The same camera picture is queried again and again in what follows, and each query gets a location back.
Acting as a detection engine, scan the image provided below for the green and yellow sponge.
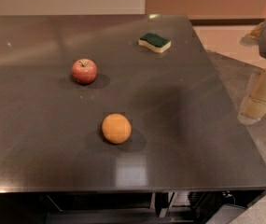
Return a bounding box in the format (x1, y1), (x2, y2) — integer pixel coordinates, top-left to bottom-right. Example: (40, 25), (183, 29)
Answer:
(137, 33), (172, 53)

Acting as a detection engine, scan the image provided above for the red apple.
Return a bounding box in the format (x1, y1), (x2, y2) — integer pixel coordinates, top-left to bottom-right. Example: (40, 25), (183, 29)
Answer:
(71, 59), (97, 85)

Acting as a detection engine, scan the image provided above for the orange fruit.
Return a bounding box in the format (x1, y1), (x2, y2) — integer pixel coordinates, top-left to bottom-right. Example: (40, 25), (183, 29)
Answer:
(102, 114), (132, 145)

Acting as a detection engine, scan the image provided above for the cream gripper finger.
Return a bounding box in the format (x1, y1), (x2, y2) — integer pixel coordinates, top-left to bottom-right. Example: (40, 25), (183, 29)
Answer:
(238, 69), (266, 125)

